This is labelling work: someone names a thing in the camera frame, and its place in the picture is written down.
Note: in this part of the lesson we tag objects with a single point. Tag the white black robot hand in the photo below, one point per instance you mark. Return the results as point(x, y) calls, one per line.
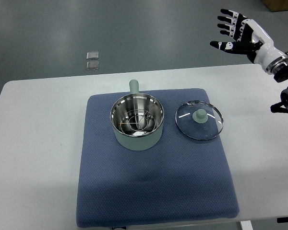
point(248, 33)

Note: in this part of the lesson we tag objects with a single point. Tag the glass lid with green knob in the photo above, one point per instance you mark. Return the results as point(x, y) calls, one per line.
point(199, 120)

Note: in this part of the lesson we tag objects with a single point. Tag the green pot with steel interior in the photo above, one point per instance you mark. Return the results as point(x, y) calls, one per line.
point(137, 100)

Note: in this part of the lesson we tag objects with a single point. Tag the brown cardboard box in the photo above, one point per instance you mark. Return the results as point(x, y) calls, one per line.
point(276, 5)

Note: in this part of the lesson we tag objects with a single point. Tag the upper metal floor plate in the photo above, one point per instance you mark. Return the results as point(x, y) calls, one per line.
point(92, 55)

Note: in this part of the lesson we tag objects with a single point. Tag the blue quilted mat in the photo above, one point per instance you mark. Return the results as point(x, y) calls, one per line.
point(178, 179)

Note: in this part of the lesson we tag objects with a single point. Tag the wire steaming rack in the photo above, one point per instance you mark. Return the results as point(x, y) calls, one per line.
point(137, 122)

